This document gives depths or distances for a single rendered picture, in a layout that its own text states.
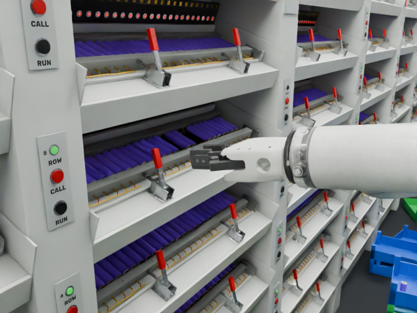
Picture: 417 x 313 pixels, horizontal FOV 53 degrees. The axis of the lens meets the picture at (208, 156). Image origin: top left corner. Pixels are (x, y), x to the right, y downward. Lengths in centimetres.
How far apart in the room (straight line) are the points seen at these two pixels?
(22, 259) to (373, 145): 45
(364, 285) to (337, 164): 186
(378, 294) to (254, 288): 119
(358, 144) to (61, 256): 40
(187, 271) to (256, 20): 61
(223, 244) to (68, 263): 48
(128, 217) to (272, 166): 26
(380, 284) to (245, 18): 168
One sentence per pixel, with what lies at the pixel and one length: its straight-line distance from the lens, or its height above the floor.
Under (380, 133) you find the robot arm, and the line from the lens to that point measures 54.
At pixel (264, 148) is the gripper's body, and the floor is 109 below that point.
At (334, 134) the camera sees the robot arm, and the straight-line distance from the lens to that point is 55.
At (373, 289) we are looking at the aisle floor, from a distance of 236.
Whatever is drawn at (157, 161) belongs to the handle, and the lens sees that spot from 74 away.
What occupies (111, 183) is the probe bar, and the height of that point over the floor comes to 100.
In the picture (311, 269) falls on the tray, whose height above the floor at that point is 36.
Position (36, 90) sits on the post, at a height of 118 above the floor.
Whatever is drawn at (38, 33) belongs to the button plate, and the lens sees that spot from 53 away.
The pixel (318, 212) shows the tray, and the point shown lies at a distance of 169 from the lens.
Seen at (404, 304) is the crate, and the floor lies 41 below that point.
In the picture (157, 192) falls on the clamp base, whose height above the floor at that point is 97.
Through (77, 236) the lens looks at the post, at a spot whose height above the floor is 97.
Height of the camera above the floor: 124
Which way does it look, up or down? 17 degrees down
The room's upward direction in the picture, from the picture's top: straight up
